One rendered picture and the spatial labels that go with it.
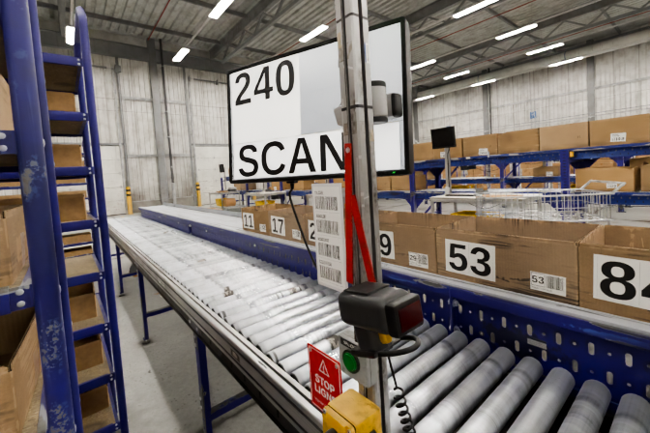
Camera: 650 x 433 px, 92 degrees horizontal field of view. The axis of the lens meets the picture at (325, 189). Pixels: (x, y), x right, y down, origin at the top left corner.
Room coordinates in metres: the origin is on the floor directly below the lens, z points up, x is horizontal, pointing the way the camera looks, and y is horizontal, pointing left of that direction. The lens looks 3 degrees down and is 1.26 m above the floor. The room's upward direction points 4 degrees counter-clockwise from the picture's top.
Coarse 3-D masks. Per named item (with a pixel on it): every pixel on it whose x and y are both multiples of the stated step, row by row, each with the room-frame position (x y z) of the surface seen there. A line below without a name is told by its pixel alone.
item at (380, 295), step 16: (352, 288) 0.47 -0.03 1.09; (368, 288) 0.46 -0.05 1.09; (384, 288) 0.45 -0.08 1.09; (400, 288) 0.45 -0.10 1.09; (352, 304) 0.45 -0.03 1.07; (368, 304) 0.42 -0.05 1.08; (384, 304) 0.41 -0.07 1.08; (400, 304) 0.40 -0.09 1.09; (416, 304) 0.42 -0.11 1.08; (352, 320) 0.45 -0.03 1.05; (368, 320) 0.42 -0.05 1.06; (384, 320) 0.40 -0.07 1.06; (400, 320) 0.39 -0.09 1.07; (416, 320) 0.41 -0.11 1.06; (368, 336) 0.45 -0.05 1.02; (384, 336) 0.44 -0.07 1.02; (400, 336) 0.39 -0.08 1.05; (352, 352) 0.47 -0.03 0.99; (368, 352) 0.44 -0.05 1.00
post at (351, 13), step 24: (336, 0) 0.53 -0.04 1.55; (360, 0) 0.53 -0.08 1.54; (360, 24) 0.53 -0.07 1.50; (360, 48) 0.52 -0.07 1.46; (360, 72) 0.52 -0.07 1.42; (360, 96) 0.51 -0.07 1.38; (360, 120) 0.51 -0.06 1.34; (360, 144) 0.51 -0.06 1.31; (360, 168) 0.51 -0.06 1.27; (360, 192) 0.51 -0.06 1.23; (360, 264) 0.52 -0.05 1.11; (384, 360) 0.53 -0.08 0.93; (360, 384) 0.53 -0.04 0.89; (384, 384) 0.53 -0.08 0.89; (384, 408) 0.52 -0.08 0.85; (384, 432) 0.53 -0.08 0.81
